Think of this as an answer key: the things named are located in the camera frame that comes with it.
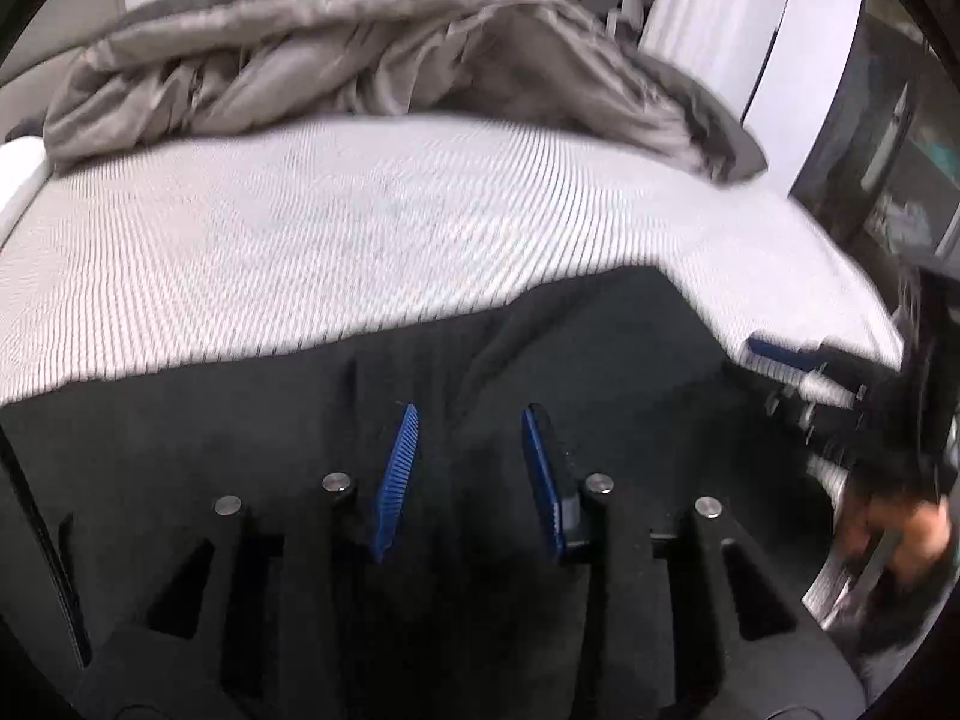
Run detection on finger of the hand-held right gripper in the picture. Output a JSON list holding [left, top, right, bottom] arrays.
[[748, 336, 871, 407], [765, 386, 856, 470]]

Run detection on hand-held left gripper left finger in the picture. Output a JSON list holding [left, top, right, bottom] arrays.
[[75, 403, 421, 720]]

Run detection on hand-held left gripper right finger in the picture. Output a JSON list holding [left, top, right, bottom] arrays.
[[521, 403, 871, 720]]

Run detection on dark grey pants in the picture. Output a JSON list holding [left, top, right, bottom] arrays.
[[0, 266, 852, 720]]

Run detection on person's right hand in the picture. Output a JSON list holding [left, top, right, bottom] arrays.
[[831, 493, 955, 605]]

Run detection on dark glass door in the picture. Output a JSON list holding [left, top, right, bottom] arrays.
[[787, 0, 960, 267]]

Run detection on white striped mattress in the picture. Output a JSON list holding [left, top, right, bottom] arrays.
[[0, 112, 910, 635]]

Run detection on white curtain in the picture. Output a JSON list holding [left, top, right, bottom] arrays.
[[641, 0, 802, 128]]

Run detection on grey crumpled blanket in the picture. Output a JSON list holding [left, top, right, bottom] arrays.
[[41, 0, 771, 185]]

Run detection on white pillow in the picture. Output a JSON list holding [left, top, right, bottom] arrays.
[[0, 139, 55, 245]]

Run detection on black braided cable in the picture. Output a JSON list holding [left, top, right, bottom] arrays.
[[0, 426, 92, 672]]

